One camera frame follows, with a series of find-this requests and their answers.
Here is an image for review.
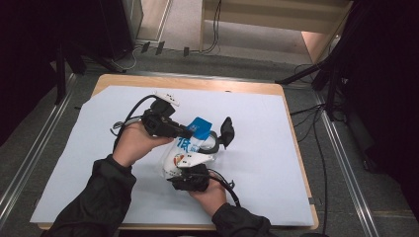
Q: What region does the black tripod stand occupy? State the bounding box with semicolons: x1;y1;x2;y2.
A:
275;48;351;122

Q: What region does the right hand-held gripper cable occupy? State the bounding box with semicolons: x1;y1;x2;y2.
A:
207;168;242;208

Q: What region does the metal floor rail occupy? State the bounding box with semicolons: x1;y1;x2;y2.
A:
313;91;380;237
0;72;79;229

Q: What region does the light wooden shelf unit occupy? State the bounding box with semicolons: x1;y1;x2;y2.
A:
199;0;354;65

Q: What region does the long black floor cable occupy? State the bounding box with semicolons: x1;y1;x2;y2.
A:
290;63;331;236

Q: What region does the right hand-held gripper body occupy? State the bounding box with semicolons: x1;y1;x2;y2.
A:
177;152;216;193

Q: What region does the grey floor cable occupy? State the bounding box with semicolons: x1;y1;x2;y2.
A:
111;44;143;72

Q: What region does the clear cup with black lid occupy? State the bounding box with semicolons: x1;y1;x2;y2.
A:
197;116;236;155

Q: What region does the blue and white milk carton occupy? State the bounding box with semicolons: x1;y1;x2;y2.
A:
160;117;213;181

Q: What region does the person's right hand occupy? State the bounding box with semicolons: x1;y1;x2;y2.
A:
189;179;228;218

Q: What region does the black metal stand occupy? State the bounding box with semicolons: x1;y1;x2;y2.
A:
52;40;126;106

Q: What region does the black curtain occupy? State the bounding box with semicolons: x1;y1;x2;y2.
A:
329;0;419;220
0;0;134;146

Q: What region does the white paper sheet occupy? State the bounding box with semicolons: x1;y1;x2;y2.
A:
30;85;314;227

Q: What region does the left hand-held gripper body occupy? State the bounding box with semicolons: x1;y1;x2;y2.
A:
141;92;183;139

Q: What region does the black hanging cable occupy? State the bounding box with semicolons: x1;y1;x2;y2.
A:
201;0;222;55

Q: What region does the person's left hand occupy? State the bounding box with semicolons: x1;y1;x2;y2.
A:
112;120;175;169

